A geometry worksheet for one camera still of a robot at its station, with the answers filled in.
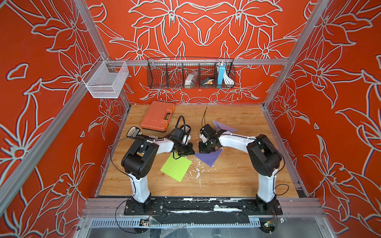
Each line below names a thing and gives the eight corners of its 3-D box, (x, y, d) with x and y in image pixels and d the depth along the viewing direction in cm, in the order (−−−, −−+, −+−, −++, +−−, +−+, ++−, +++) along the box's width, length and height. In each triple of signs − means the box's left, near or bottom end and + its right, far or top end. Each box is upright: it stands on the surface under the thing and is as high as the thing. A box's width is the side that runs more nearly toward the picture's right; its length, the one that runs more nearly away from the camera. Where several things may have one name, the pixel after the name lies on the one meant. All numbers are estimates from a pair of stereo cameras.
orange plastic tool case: (140, 129, 106) (139, 125, 102) (152, 104, 122) (151, 100, 119) (166, 133, 104) (165, 129, 100) (175, 107, 120) (174, 103, 116)
